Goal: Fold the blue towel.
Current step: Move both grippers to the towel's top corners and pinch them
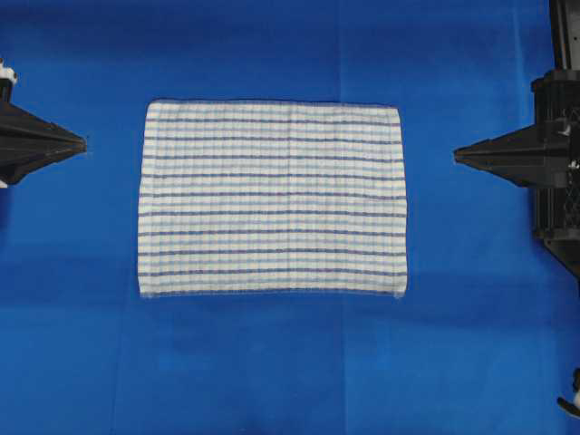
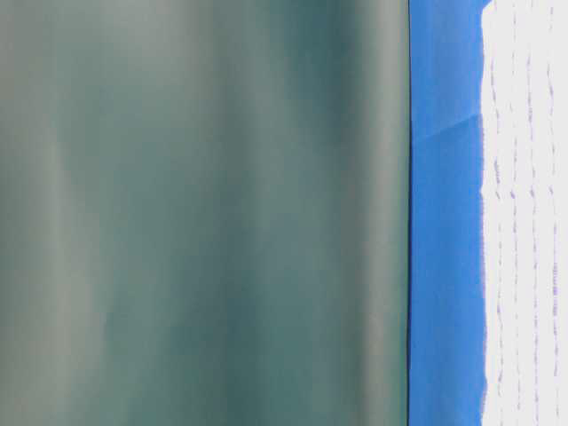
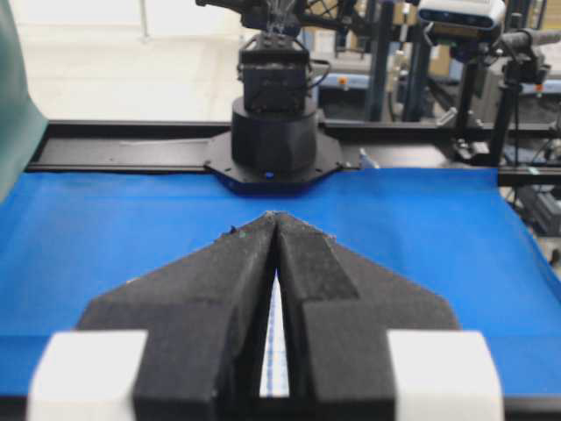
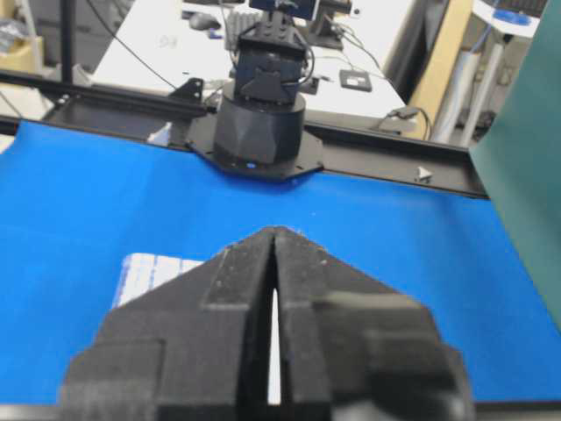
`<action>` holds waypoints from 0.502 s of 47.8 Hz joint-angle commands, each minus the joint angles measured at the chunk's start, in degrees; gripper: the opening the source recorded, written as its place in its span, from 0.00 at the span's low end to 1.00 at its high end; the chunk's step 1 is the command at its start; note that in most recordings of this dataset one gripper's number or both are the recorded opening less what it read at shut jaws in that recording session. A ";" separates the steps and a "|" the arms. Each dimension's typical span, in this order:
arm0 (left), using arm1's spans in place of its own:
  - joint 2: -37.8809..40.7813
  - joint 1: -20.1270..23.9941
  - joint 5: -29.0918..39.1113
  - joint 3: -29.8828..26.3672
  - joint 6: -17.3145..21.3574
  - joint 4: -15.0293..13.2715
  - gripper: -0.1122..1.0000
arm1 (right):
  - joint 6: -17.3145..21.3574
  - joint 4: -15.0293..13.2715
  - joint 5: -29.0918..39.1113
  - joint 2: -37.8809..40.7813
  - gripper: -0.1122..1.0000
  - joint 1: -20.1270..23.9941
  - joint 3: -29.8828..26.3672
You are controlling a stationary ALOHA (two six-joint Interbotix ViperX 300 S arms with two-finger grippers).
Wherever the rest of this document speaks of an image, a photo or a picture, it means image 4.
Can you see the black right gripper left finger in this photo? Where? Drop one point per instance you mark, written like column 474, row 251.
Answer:
column 194, row 348

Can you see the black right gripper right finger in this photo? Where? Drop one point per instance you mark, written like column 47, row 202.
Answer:
column 359, row 349

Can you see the white blue striped towel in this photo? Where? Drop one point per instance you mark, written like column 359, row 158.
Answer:
column 143, row 272

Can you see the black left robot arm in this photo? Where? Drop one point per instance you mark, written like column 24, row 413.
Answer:
column 258, row 128

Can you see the blue table mat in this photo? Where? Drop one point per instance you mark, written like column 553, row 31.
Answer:
column 75, row 204

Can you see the black box on desk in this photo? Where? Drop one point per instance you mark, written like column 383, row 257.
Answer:
column 355, row 80

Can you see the dark green backdrop board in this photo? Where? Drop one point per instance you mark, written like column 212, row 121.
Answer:
column 518, row 161

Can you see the white background desk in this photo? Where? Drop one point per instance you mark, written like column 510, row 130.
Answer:
column 162, row 44

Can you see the black computer mouse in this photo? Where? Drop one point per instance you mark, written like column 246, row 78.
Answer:
column 203, row 22

